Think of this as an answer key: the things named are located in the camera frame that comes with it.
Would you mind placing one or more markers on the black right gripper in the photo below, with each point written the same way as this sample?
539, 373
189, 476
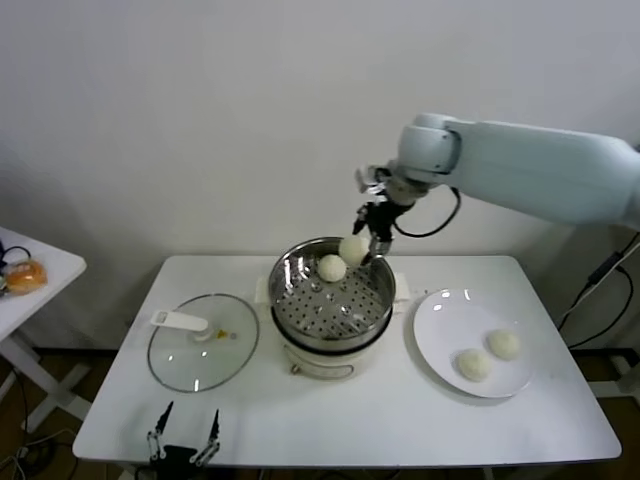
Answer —
387, 212

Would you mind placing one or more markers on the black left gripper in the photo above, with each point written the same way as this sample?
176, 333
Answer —
175, 462

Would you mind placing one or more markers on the white steamed baozi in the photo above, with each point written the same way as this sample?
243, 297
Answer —
504, 345
474, 365
352, 250
331, 269

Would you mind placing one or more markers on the light blue right robot arm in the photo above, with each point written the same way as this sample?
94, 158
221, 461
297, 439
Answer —
525, 160

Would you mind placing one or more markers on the stainless steel steamer basket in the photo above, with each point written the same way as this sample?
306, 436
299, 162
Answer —
330, 320

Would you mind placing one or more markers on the white round plate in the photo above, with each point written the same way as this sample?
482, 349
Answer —
450, 320

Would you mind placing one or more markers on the cream electric cooking pot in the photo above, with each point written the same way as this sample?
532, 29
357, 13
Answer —
320, 362

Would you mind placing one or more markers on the white side table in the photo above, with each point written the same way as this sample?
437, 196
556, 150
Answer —
55, 260

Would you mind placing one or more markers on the orange bread in bag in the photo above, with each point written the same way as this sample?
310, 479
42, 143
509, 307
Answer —
27, 277

